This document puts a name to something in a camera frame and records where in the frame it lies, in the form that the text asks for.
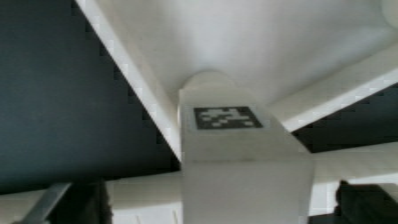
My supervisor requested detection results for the white U-shaped obstacle fence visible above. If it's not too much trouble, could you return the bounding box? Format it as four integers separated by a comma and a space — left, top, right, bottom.
0, 142, 398, 224

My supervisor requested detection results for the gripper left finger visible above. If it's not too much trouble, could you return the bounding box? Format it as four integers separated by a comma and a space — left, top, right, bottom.
15, 181, 111, 224

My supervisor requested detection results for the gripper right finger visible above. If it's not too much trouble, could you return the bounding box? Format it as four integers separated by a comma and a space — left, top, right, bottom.
307, 180, 398, 224

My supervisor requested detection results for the white square tabletop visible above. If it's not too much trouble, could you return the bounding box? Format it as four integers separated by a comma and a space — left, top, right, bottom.
76, 0, 398, 160

